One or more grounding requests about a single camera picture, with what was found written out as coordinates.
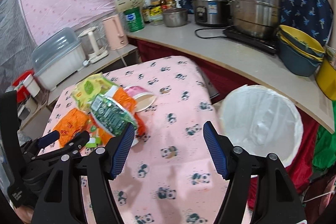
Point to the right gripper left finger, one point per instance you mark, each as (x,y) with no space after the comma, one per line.
(61,199)

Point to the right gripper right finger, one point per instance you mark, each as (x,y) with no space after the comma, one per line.
(276,199)

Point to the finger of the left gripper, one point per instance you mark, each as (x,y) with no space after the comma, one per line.
(75,145)
(48,139)

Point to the orange snack bag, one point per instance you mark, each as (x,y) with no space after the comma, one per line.
(76,121)

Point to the green milk carton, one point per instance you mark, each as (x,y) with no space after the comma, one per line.
(111,116)

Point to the yellow green tissue pack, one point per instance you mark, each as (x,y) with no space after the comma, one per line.
(86,90)

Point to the pink paper cup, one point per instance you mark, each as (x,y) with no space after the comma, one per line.
(144,98)

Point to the white lined trash bin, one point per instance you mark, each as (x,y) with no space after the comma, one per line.
(262,121)

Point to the red plastic basin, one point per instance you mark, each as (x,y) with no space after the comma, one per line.
(22,92)

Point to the white dish rack box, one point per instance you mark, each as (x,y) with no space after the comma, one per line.
(57,58)

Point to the white glass kettle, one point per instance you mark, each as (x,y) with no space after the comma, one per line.
(98,53)

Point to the pink panda tablecloth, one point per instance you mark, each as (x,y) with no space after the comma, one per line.
(169,176)

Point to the pink electric kettle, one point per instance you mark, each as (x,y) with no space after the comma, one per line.
(114,32)

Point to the yellow enamel pot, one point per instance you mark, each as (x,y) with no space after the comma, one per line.
(326,75)

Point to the green milk powder can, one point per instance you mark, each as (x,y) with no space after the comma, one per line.
(134,19)

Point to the yellow label jar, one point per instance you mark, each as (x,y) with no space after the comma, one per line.
(155,11)

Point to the stacked blue yellow basins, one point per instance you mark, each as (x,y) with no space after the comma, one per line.
(299,52)

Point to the small steel pot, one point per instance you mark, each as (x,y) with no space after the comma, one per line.
(175,17)

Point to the black induction cooker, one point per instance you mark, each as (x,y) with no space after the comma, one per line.
(260,44)

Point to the steel rice cooker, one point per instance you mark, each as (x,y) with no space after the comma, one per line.
(214,13)

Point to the large steel steamer pot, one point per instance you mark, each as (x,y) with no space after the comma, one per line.
(257,18)

